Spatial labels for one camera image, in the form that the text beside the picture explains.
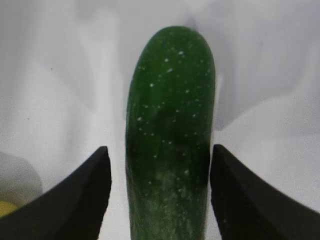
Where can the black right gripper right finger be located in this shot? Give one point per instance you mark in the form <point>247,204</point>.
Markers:
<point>248,208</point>

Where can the dark green cucumber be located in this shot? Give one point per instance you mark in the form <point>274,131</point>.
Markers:
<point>168,132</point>

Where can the yellow lemon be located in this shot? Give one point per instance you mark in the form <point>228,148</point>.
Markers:
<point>6,208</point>

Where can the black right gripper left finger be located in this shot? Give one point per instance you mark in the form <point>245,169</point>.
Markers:
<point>72,210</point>

